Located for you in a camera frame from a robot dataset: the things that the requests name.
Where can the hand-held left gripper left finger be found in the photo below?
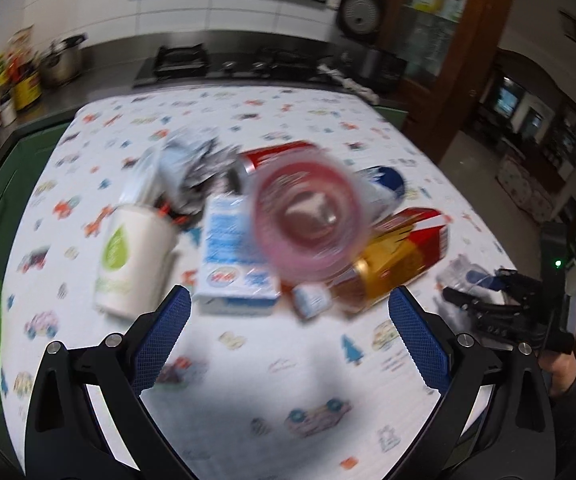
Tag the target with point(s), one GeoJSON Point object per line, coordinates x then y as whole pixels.
{"type": "Point", "coordinates": [162, 340]}

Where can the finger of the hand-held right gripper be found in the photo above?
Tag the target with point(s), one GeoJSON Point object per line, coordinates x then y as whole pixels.
{"type": "Point", "coordinates": [473, 302]}
{"type": "Point", "coordinates": [483, 278]}

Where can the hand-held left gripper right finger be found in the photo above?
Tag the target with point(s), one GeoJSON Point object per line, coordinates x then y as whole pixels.
{"type": "Point", "coordinates": [418, 335]}

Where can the clear plastic wrapper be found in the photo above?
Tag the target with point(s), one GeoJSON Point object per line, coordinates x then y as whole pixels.
{"type": "Point", "coordinates": [455, 272]}

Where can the white paper cup green leaf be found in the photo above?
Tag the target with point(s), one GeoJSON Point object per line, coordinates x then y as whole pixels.
{"type": "Point", "coordinates": [127, 260]}

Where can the blue white milk carton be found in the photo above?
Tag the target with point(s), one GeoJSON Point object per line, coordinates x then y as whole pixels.
{"type": "Point", "coordinates": [227, 260]}

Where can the blue white packet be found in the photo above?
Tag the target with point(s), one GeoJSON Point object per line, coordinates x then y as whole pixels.
{"type": "Point", "coordinates": [388, 182]}

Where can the pink clear plastic cup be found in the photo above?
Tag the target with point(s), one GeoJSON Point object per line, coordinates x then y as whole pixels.
{"type": "Point", "coordinates": [280, 260]}

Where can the red soda can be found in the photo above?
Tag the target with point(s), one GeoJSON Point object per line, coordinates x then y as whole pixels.
{"type": "Point", "coordinates": [273, 156]}

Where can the person's right hand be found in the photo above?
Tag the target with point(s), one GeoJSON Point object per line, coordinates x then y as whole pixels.
{"type": "Point", "coordinates": [562, 372]}

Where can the printed white tablecloth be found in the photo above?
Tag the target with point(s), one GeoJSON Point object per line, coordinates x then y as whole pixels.
{"type": "Point", "coordinates": [268, 360]}

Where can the dark shelf unit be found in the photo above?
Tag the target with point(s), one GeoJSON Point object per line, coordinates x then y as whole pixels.
{"type": "Point", "coordinates": [538, 110]}

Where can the crumpled silver foil wrapper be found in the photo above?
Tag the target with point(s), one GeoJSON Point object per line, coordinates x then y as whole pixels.
{"type": "Point", "coordinates": [192, 165]}

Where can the green kitchen cabinet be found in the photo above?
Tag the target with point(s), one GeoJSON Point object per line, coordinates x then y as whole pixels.
{"type": "Point", "coordinates": [22, 160]}

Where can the white rag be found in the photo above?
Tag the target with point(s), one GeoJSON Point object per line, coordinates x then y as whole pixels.
{"type": "Point", "coordinates": [350, 82]}

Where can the wooden glass door cabinet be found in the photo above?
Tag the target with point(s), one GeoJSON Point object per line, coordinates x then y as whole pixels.
{"type": "Point", "coordinates": [443, 45]}

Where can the white jar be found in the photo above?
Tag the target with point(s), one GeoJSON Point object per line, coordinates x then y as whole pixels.
{"type": "Point", "coordinates": [7, 112]}

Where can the yellow condiment tin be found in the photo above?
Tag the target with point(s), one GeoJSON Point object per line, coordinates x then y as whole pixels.
{"type": "Point", "coordinates": [27, 90]}

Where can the black gas stove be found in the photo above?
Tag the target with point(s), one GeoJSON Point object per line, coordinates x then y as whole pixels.
{"type": "Point", "coordinates": [248, 67]}

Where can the steel pressure cooker pot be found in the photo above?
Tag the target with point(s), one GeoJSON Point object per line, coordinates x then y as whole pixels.
{"type": "Point", "coordinates": [62, 62]}

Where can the black rice cooker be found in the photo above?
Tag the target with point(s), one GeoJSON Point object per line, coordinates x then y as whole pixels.
{"type": "Point", "coordinates": [360, 10]}

